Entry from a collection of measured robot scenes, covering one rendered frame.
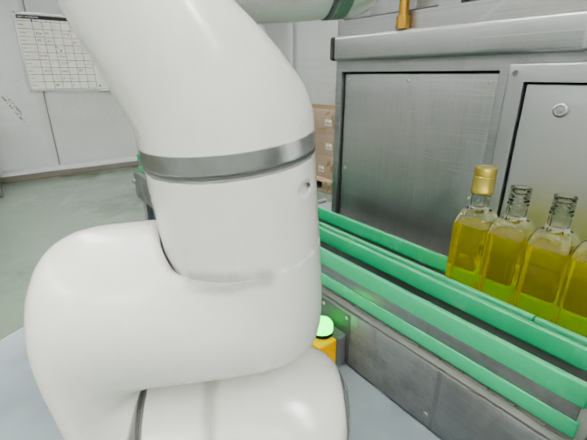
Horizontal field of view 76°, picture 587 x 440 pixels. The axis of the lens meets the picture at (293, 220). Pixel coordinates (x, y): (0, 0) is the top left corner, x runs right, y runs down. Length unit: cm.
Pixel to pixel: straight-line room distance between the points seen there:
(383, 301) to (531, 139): 39
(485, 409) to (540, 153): 43
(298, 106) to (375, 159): 87
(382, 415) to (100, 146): 576
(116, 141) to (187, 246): 605
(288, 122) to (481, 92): 73
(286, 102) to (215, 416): 19
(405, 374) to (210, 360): 54
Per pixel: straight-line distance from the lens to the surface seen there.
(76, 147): 613
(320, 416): 26
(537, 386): 61
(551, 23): 80
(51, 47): 605
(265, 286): 18
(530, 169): 80
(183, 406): 27
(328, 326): 76
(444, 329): 64
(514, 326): 67
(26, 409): 88
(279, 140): 16
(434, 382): 68
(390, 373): 74
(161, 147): 16
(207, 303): 18
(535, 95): 79
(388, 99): 100
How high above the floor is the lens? 130
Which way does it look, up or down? 21 degrees down
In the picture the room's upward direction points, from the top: straight up
